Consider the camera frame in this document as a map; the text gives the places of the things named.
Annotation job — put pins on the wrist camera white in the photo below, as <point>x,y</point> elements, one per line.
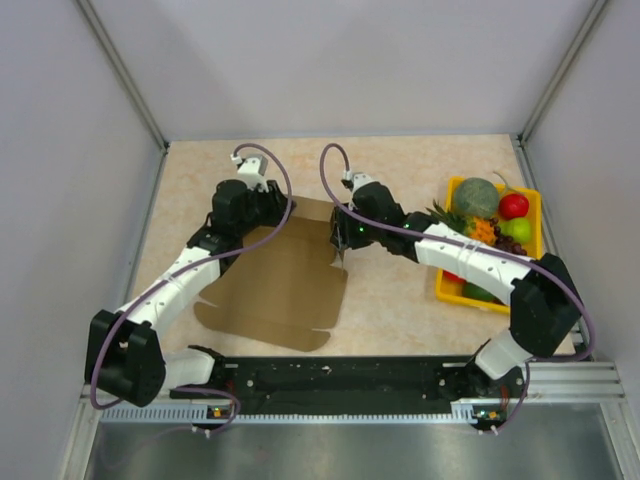
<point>353,181</point>
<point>251,170</point>

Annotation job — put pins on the toy pineapple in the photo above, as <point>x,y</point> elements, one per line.
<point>474,227</point>

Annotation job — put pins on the right aluminium corner post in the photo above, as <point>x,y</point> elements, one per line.
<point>587,28</point>

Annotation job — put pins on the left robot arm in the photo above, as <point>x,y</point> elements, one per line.
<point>124,356</point>

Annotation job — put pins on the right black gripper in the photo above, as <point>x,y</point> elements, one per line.
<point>342,237</point>

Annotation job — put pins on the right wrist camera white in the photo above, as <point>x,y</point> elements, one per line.
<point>353,181</point>

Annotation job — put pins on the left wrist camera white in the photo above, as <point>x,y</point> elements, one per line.
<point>251,170</point>

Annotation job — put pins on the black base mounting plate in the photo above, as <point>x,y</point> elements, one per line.
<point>335,386</point>

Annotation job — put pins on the aluminium frame rail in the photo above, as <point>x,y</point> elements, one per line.
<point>544,383</point>

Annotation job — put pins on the red apple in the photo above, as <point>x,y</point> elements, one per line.
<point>514,205</point>
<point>453,278</point>

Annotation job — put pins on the green apple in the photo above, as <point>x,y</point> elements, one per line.
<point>519,229</point>

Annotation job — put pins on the brown cardboard box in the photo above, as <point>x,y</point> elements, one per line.
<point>286,293</point>

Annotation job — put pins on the red apple at back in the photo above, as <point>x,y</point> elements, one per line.
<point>514,205</point>

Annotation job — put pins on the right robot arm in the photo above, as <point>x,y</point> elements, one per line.
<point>542,299</point>

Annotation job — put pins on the aluminium corner post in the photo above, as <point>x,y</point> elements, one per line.
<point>587,28</point>
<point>118,67</point>

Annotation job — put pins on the dark purple grape bunch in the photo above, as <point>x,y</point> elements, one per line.
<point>507,243</point>

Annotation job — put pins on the left aluminium corner post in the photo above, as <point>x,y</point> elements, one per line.
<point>118,67</point>

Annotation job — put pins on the red apple near front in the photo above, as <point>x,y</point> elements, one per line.
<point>453,278</point>

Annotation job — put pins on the green netted melon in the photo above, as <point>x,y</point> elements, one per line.
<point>476,197</point>

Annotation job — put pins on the yellow plastic fruit tray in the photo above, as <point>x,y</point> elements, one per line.
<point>454,293</point>

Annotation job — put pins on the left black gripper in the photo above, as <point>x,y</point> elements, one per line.
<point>276,201</point>

